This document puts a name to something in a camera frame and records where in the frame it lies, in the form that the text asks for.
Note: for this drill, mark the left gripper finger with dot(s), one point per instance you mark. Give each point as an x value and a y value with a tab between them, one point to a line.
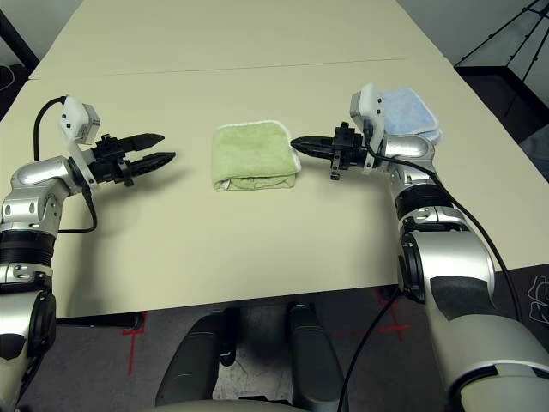
141	141
150	163

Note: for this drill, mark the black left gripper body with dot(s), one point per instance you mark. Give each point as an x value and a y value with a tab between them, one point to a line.
107	165

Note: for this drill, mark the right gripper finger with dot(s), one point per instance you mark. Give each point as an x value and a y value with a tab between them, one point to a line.
313	151
313	141

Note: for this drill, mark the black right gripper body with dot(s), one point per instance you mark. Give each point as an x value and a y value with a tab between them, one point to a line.
347	148

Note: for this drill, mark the green towel with white trim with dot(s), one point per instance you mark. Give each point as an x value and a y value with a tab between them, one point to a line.
253	150

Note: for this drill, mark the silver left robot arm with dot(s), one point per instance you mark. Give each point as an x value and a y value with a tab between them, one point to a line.
34	189

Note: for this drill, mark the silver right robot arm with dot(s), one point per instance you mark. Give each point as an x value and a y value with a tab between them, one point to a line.
450	279

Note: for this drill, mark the folded light blue towel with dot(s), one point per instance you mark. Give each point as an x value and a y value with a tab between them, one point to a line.
407	113

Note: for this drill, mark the black table foot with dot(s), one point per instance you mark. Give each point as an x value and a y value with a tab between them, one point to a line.
136	319

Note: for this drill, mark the black framed glass cabinet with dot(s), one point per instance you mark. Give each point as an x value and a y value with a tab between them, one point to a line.
506	77

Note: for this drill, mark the dark grey robot left leg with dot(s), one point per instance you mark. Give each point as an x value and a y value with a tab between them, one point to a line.
188	365

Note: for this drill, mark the dark grey robot leg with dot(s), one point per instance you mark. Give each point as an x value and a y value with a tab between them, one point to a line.
188	365
317	365

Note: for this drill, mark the dark grey robot right leg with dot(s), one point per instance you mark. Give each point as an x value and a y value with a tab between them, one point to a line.
317	365

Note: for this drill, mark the beige robot torso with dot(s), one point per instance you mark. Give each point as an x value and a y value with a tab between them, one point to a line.
214	407

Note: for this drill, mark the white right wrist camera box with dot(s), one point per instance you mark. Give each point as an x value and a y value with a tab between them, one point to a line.
369	109

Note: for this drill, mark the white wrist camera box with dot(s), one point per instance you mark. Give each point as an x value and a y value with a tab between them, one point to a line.
77	122
369	109

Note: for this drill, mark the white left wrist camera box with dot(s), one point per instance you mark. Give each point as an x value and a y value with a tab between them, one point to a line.
77	122

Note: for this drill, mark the beige side table black frame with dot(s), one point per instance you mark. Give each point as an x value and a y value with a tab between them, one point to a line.
19	40

